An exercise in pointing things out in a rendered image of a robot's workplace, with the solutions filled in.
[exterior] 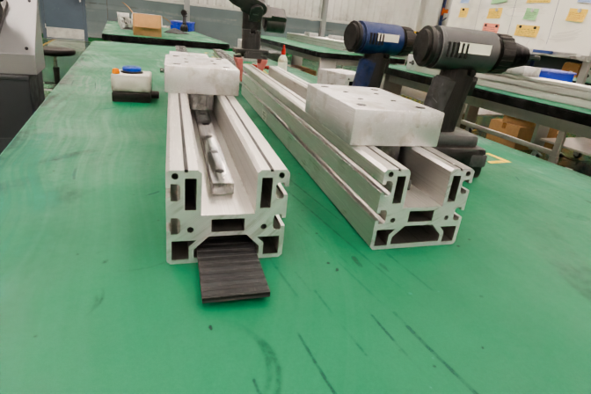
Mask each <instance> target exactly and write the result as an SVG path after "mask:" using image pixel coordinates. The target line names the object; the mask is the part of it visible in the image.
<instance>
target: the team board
mask: <svg viewBox="0 0 591 394"><path fill-rule="evenodd" d="M445 26H451V27H458V28H466V29H473V30H480V31H488V32H495V33H501V34H509V35H512V36H513V38H514V39H515V42H517V43H519V44H521V45H523V46H525V47H528V48H529V51H530V54H531V55H544V56H552V57H559V58H566V59H574V60H580V61H583V63H582V65H581V68H580V73H579V75H578V77H577V80H576V84H585V82H586V80H587V75H588V72H589V70H590V68H591V0H450V5H449V12H448V16H447V20H446V24H445ZM461 124H463V125H465V126H468V127H471V128H475V129H477V130H480V131H483V132H486V133H488V134H491V135H495V136H498V137H500V138H503V139H506V140H509V141H510V142H515V143H518V144H520V145H523V146H526V147H528V148H531V149H533V150H538V151H541V152H543V153H545V154H548V155H550V156H549V158H548V161H549V162H551V163H554V164H557V163H558V160H559V154H560V151H561V149H562V147H563V144H564V141H565V137H566V135H567V132H564V131H560V130H559V131H558V136H557V138H556V141H555V143H554V146H553V149H552V150H550V149H547V148H545V147H542V146H539V145H536V144H534V143H531V142H526V141H524V140H522V139H519V138H516V137H513V136H511V135H506V134H503V133H501V132H498V131H495V130H492V129H490V128H485V127H482V126H479V125H477V124H474V123H471V122H468V121H466V120H462V121H461Z"/></svg>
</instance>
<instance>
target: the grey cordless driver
mask: <svg viewBox="0 0 591 394"><path fill-rule="evenodd" d="M412 54H413V59H414V61H415V62H416V63H417V65H418V66H421V67H427V68H429V69H440V70H441V72H440V74H439V75H436V77H435V76H434V77H433V79H432V82H431V84H430V86H429V89H428V92H427V95H426V98H425V101H424V103H423V105H424V106H428V107H431V108H433V109H435V110H438V111H441V112H443V113H444V118H443V122H442V125H441V132H440V135H439V140H438V143H437V146H436V147H432V148H434V149H436V150H438V151H440V152H441V153H443V154H445V155H447V156H449V157H452V158H454V159H455V160H456V161H458V162H460V163H462V164H465V165H467V166H469V167H470V168H472V169H473V170H474V176H473V178H476V177H478V176H479V174H480V172H481V168H482V167H484V166H485V162H486V159H487V155H486V154H485V149H483V148H481V147H480V146H478V145H477V143H478V137H477V136H476V135H474V134H472V133H470V132H468V131H466V130H464V129H461V128H459V127H456V124H457V121H458V119H459V116H460V113H461V111H462V109H463V105H464V102H465V100H466V98H467V96H471V94H472V93H473V90H474V88H475V85H476V83H477V81H478V78H477V77H475V76H476V73H493V74H502V72H506V71H507V69H512V68H516V67H521V66H524V65H525V64H526V63H527V62H528V60H533V61H540V60H541V56H538V55H530V51H529V48H528V47H525V46H523V45H521V44H519V43H517V42H515V39H514V38H513V36H512V35H509V34H501V33H495V32H488V31H480V30H473V29H466V28H458V27H451V26H424V27H423V28H422V29H421V30H420V31H419V32H418V34H417V36H416V38H415V41H414V43H413V50H412Z"/></svg>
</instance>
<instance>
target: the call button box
mask: <svg viewBox="0 0 591 394"><path fill-rule="evenodd" d="M119 71H120V74H113V73H112V74H111V86H112V91H113V92H112V101H118V102H138V103H150V101H151V99H159V91H153V90H152V89H151V87H152V76H151V72H150V71H138V72H131V71H125V70H122V69H119Z"/></svg>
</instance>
